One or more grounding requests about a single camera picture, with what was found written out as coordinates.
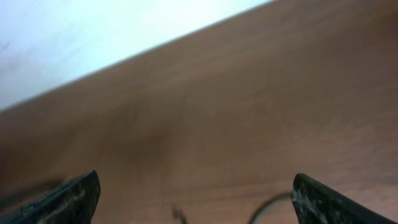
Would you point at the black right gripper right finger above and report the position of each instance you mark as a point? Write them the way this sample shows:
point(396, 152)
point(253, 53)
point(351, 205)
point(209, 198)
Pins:
point(316, 203)

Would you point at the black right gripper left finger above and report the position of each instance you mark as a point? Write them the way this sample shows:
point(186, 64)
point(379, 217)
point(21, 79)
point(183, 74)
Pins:
point(54, 201)

